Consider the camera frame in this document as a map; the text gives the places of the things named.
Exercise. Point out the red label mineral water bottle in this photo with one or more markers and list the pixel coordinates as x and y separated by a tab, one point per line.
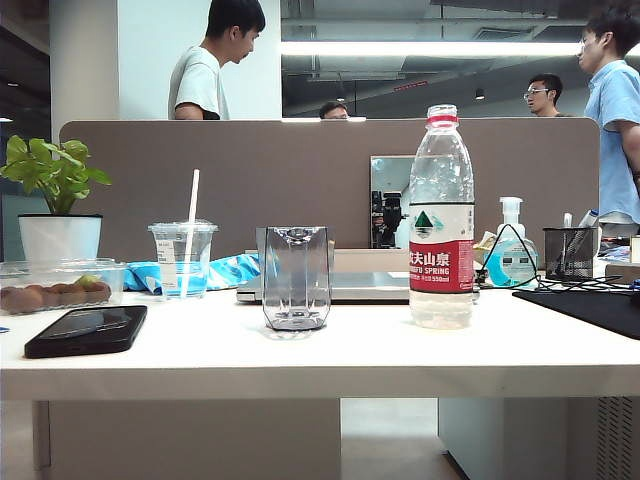
440	270

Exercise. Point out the clear faceted glass mug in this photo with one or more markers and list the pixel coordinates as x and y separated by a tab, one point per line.
295	280

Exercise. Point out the blue hand sanitizer pump bottle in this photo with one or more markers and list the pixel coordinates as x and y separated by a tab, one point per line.
510	210

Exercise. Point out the beige flat box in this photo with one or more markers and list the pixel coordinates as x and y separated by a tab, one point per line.
365	260

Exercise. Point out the silver laptop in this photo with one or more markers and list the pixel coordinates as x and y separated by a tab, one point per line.
360	287

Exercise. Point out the brown desk partition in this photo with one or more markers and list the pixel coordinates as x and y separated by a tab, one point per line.
275	175

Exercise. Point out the seated man behind partition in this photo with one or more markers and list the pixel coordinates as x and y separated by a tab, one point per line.
334	110

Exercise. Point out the white drinking straw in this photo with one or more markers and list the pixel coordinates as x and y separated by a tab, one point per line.
194	200

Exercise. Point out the clear lidded plastic cup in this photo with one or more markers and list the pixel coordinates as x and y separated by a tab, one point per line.
172	260

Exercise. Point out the yellowish snack wrapper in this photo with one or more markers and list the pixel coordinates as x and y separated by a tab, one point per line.
485	242

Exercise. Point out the blue patterned cloth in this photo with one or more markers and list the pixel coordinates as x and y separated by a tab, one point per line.
140	277

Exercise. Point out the man in white t-shirt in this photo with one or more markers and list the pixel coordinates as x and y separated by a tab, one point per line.
200	80

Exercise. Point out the white ceiling light strip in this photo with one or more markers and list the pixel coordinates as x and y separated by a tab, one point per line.
400	48

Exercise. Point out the clear plastic fruit container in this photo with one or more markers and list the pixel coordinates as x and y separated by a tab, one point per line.
116	282

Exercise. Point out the brown kiwi fruit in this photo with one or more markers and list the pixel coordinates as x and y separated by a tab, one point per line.
47	294
70	295
20	300
97	292

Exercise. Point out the white desk leg panel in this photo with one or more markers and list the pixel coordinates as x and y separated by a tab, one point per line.
190	435

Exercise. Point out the green fruit piece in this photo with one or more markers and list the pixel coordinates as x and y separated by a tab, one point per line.
87	280

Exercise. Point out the white pen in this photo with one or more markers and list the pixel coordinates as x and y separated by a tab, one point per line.
567	220

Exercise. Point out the black mesh pen holder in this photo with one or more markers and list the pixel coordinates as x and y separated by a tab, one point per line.
570	255

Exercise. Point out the black smartphone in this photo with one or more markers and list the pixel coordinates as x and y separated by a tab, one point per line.
85	330

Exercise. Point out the white plant pot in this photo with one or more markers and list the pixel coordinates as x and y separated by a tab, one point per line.
60	237

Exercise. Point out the man with glasses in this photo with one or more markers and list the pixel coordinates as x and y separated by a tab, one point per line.
542	95

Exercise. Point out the blue capped marker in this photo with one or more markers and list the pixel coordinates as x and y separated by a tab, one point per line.
590	216

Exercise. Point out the green leafy plant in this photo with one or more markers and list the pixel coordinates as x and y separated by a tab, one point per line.
55	170

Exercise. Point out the black desk mat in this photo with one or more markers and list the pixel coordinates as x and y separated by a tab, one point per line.
590	310

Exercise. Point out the white under-desk cabinet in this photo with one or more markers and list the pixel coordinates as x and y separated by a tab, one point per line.
525	440

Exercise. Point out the blue printed packet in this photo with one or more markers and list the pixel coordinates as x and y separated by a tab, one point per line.
620	250

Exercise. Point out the beige cardboard box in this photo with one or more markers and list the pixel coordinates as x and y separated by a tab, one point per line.
622	272

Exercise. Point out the man in blue shirt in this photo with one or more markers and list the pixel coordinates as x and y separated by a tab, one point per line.
615	125

